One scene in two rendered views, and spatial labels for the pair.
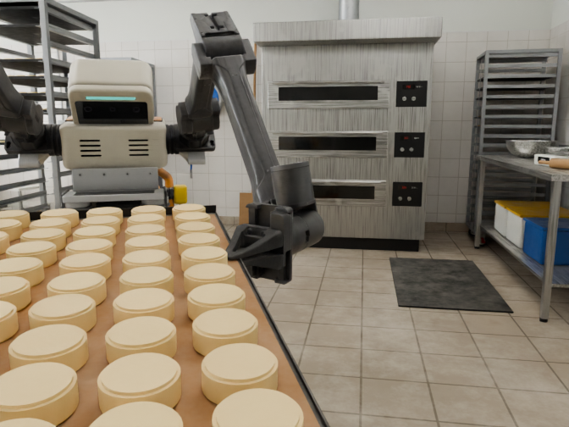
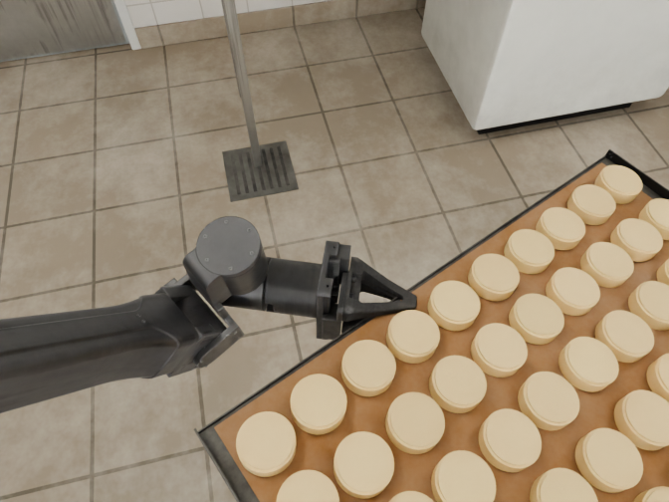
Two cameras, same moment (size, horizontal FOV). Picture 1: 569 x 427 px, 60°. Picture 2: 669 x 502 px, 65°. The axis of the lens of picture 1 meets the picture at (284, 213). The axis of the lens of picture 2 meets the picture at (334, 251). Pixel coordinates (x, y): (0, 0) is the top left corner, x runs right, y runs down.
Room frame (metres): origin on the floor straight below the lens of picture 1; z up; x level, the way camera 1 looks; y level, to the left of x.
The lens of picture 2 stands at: (0.73, 0.26, 1.47)
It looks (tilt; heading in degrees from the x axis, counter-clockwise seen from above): 57 degrees down; 247
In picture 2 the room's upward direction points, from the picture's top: straight up
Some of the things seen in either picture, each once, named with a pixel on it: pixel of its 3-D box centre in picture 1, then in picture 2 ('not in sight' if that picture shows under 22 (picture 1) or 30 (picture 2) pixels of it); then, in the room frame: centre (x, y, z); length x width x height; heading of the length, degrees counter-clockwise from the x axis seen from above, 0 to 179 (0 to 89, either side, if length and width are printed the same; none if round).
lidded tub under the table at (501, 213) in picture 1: (526, 219); not in sight; (4.17, -2.08, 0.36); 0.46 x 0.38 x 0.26; 79
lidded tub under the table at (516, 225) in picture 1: (542, 228); not in sight; (3.77, -2.02, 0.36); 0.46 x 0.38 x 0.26; 81
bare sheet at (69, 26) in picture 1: (35, 19); not in sight; (3.09, 1.48, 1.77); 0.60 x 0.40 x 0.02; 176
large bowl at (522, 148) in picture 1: (529, 149); not in sight; (4.17, -2.06, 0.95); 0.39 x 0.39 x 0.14
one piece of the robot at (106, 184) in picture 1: (118, 207); not in sight; (1.32, 0.45, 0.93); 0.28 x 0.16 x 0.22; 105
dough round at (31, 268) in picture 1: (16, 273); (608, 459); (0.48, 0.27, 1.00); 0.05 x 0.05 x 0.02
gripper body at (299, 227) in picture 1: (278, 238); (304, 289); (0.66, 0.01, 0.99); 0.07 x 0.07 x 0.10; 59
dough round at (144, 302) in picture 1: (144, 308); (572, 291); (0.40, 0.12, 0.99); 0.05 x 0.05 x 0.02
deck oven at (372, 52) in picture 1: (345, 140); not in sight; (4.87, -0.59, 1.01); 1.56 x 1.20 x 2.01; 81
